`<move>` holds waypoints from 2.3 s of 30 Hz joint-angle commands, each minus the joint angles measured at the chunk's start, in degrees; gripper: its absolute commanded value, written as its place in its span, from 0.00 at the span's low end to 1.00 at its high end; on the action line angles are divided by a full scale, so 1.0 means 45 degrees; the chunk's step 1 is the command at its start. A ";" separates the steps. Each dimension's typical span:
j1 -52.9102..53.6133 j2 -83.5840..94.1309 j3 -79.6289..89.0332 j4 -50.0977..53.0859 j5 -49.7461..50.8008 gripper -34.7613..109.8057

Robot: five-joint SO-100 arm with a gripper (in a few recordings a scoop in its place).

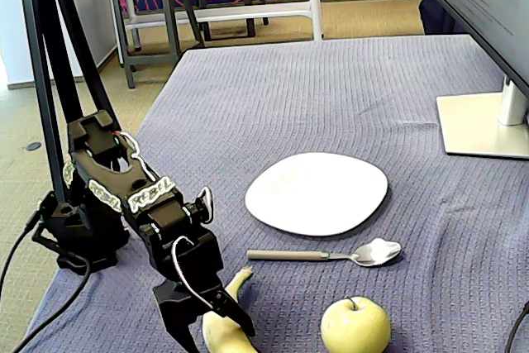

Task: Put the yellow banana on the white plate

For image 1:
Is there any yellow banana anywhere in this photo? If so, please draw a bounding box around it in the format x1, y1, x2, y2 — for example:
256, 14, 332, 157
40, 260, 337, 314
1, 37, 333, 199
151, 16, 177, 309
201, 265, 260, 353

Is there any white plate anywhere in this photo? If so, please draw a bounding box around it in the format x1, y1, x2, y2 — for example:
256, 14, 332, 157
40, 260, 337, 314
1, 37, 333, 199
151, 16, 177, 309
244, 151, 389, 237

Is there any green apple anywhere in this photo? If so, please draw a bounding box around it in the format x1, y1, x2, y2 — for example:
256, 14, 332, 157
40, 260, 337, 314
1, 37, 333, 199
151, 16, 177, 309
320, 295, 393, 353

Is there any blue-grey woven tablecloth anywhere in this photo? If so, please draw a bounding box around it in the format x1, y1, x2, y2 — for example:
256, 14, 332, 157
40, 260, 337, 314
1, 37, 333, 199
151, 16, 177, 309
16, 34, 529, 353

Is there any black tripod stand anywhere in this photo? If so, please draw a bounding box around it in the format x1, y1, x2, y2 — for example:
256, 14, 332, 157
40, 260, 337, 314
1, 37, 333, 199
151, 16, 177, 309
16, 0, 123, 205

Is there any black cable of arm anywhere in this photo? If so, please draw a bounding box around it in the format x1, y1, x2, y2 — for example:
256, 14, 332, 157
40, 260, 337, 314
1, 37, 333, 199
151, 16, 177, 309
10, 251, 91, 353
0, 210, 42, 288

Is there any spoon with grey handle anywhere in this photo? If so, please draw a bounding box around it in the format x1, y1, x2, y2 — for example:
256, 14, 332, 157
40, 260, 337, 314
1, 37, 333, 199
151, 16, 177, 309
246, 237, 403, 267

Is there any thin black cable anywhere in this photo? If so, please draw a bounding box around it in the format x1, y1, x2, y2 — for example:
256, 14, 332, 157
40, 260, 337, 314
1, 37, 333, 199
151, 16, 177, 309
506, 301, 529, 353

